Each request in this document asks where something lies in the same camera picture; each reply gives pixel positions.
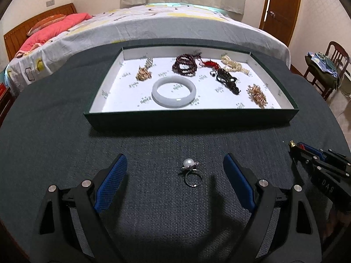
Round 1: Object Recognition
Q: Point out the pearl silver ring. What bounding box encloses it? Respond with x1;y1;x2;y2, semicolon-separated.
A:
180;158;204;188

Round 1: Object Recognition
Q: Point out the black cord pendant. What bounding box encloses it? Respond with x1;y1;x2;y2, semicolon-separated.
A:
210;68;240;95

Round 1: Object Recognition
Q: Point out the white pearl necklace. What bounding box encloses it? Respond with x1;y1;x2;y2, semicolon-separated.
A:
221;54;251;76

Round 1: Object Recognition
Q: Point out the dark red bead bracelet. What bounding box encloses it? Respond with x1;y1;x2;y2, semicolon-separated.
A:
171;52;203;77

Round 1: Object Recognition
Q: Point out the pink gold chain bracelet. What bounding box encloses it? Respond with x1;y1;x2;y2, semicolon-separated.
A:
135;66;153;82

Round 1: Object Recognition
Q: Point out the silver rhinestone brooch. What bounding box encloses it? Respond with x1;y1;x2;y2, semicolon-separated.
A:
145;58;153;69

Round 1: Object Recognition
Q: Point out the small gold red tassel charm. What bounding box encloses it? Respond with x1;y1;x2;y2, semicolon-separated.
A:
289;140;306;150

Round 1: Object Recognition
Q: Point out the pile of clothes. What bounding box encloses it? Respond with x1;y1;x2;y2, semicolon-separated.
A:
305;52;340;89

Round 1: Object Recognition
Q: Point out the white jade bangle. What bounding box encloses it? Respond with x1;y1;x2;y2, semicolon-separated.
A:
152;75;196;109

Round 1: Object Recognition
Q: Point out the wooden chair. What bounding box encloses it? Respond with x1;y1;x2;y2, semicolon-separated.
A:
303;41;350;100

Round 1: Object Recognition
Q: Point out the wooden nightstand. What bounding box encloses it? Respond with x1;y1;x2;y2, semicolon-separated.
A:
0;83;16;126

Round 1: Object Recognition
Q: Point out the brown wooden door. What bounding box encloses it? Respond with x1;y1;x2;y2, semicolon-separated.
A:
259;0;301;46

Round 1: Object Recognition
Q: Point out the pink pillow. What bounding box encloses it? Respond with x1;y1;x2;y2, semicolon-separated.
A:
15;13;92;58

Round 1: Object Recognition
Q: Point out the bed with patterned sheet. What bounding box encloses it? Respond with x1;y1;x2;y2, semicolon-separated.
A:
4;4;291;95

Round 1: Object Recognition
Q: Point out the wooden headboard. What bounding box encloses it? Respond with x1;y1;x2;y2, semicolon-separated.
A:
4;3;77;61

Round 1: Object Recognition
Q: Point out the orange patterned pillow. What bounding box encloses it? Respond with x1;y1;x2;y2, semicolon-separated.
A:
27;14;66;37

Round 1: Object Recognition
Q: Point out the copper bead bracelet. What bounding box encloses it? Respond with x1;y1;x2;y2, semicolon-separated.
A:
247;84;269;110

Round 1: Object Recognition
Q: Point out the wall outlet above headboard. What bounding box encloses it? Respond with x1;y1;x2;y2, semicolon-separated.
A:
46;0;55;7

